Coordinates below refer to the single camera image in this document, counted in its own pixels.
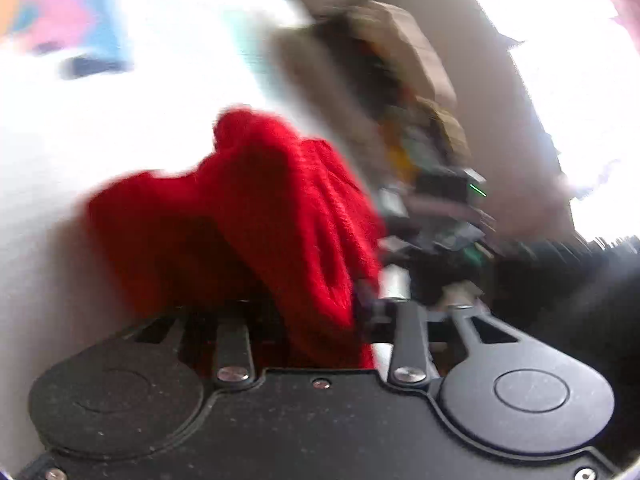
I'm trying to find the cartoon print play mat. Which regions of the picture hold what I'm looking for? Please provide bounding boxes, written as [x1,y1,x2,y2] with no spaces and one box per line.
[0,0,401,391]

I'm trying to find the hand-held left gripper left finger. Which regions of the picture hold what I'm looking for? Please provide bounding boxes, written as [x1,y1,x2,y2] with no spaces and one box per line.
[125,300,283,389]

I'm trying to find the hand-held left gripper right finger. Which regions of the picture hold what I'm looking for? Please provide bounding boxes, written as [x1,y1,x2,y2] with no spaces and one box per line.
[357,282,523,389]

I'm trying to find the stack of colourful folded clothes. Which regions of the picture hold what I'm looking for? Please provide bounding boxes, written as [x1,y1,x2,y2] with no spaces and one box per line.
[380,100,471,186]

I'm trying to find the red knitted sweater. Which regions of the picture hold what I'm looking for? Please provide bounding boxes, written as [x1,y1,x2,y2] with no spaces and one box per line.
[87,106,388,368]

